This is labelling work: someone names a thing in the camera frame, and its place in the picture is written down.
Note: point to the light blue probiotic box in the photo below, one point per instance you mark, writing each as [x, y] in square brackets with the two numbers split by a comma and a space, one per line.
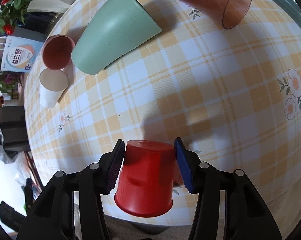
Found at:
[19, 54]

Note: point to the red rose bouquet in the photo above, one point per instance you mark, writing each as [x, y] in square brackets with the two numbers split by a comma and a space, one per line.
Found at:
[12, 12]

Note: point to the red plastic cup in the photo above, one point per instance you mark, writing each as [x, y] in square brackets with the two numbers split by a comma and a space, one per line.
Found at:
[145, 183]

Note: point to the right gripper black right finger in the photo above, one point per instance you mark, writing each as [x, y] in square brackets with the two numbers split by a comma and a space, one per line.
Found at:
[246, 214]

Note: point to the yellow plaid tablecloth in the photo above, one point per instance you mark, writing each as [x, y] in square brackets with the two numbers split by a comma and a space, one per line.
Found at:
[232, 96]

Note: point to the pink plastic cup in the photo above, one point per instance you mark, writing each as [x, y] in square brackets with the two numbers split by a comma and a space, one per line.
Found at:
[56, 53]

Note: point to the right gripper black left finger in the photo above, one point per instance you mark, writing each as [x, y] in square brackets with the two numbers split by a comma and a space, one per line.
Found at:
[52, 214]

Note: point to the white paper cup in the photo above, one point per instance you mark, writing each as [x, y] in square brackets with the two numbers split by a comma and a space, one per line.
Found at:
[52, 85]

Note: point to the green plastic cup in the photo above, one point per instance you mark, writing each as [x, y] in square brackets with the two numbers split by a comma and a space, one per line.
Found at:
[117, 28]

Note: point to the dark chair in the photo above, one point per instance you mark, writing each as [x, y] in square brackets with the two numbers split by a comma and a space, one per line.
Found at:
[13, 128]

